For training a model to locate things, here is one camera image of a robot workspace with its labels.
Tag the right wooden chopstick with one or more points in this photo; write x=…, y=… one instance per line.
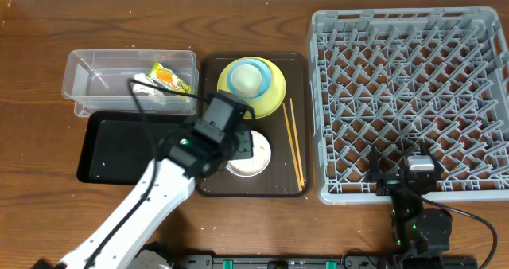
x=297, y=146

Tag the yellow plate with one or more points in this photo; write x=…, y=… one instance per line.
x=271, y=99

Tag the grey dishwasher rack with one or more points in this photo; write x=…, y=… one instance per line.
x=400, y=78

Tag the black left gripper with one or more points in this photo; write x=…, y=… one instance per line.
x=246, y=150

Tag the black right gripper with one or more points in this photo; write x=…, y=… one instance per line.
x=389, y=182

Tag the dark brown serving tray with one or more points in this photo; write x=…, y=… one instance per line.
x=278, y=179

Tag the wooden chopstick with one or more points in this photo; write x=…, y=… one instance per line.
x=297, y=146
x=292, y=149

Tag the pink white small bowl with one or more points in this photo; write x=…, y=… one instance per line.
x=257, y=163

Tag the light blue bowl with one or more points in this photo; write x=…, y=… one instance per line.
x=261, y=66

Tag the white tissue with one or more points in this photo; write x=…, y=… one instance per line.
x=143, y=86

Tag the white cup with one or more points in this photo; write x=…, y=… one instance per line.
x=246, y=80

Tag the black tray bin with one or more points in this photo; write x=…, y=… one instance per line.
x=116, y=149

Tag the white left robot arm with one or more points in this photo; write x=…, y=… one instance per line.
x=169, y=180

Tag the left wooden chopstick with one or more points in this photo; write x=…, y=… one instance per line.
x=292, y=149

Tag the green orange snack wrapper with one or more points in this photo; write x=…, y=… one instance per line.
x=165, y=77

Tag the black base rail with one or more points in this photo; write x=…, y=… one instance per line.
x=155, y=256

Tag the clear plastic bin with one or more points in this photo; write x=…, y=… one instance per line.
x=97, y=79

